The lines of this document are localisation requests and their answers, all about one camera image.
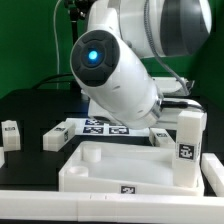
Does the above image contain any white cable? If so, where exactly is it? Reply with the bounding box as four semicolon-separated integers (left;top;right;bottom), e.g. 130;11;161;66
53;0;64;90

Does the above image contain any white desk tabletop tray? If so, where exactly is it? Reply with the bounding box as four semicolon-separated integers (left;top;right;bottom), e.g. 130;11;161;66
59;141;204;196

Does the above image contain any white front fence bar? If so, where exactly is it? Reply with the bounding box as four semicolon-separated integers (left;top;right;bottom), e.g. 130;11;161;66
0;190;224;224

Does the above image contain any braided grey camera cable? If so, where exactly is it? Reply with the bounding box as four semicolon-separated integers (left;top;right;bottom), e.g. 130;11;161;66
143;0;189;94

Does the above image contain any white marker sheet with tags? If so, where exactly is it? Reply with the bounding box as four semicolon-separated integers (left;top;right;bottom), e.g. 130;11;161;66
66;118;149;137

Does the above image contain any white right fence bar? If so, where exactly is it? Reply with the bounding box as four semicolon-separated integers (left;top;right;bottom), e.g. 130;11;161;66
201;153;224;197

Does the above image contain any black cable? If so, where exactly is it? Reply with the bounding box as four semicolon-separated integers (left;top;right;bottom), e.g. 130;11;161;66
31;73;76;90

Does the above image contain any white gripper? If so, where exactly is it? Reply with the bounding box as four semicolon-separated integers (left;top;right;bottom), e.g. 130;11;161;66
153;77;206;127

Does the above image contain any white left fence piece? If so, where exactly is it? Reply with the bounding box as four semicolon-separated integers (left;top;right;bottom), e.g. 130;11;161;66
0;147;5;168

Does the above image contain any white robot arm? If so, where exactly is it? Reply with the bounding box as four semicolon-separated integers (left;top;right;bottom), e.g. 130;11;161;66
70;0;212;129

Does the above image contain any white fence bar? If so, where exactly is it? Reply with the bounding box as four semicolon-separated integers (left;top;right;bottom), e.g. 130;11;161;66
201;153;224;197
0;190;224;224

